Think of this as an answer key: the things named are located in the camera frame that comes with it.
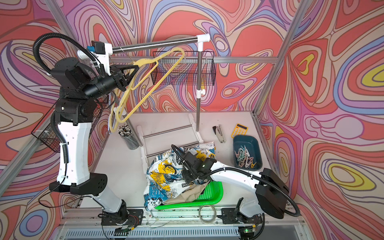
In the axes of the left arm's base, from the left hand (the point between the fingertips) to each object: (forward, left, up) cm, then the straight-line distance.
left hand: (138, 67), depth 52 cm
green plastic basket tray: (-26, -30, -59) cm, 71 cm away
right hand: (-20, -17, -53) cm, 59 cm away
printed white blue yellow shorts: (-21, -6, -46) cm, 51 cm away
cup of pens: (+3, +20, -40) cm, 45 cm away
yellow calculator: (+19, -54, -57) cm, 81 cm away
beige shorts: (-28, -18, -50) cm, 61 cm away
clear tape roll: (-34, -30, -58) cm, 73 cm away
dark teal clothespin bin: (-1, -55, -58) cm, 80 cm away
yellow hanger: (+5, +26, -41) cm, 49 cm away
